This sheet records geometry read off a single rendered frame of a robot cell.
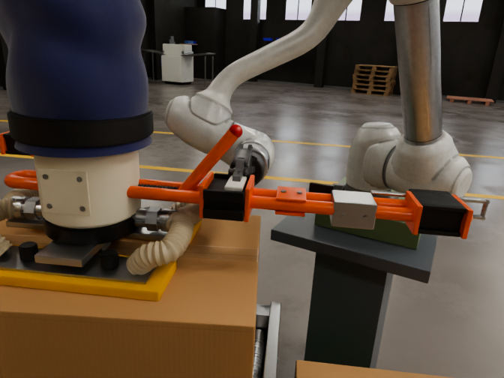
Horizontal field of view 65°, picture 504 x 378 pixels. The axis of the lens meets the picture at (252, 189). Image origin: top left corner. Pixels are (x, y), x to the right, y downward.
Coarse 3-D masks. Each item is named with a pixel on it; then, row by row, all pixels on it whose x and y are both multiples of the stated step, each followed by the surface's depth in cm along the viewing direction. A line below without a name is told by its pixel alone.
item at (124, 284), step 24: (0, 264) 64; (24, 264) 65; (48, 264) 65; (96, 264) 66; (120, 264) 66; (168, 264) 68; (48, 288) 62; (72, 288) 62; (96, 288) 61; (120, 288) 61; (144, 288) 61
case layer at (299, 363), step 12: (300, 360) 105; (300, 372) 101; (312, 372) 102; (324, 372) 102; (336, 372) 102; (348, 372) 102; (360, 372) 102; (372, 372) 102; (384, 372) 103; (396, 372) 103
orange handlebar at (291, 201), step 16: (16, 176) 70; (32, 176) 73; (128, 192) 68; (144, 192) 68; (160, 192) 67; (176, 192) 67; (192, 192) 67; (256, 192) 70; (272, 192) 70; (288, 192) 68; (304, 192) 68; (272, 208) 66; (288, 208) 66; (304, 208) 65; (320, 208) 65; (384, 208) 64; (400, 208) 64
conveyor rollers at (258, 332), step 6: (258, 330) 115; (258, 336) 112; (264, 336) 114; (258, 342) 110; (264, 342) 112; (258, 348) 108; (264, 348) 110; (258, 354) 106; (264, 354) 109; (258, 360) 104; (258, 366) 102; (258, 372) 101
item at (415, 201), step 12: (408, 192) 68; (420, 192) 68; (408, 204) 67; (420, 204) 63; (432, 204) 63; (444, 204) 63; (456, 204) 63; (420, 216) 62; (432, 216) 63; (444, 216) 63; (456, 216) 63; (468, 216) 61; (420, 228) 64; (432, 228) 64; (444, 228) 64; (456, 228) 64; (468, 228) 62
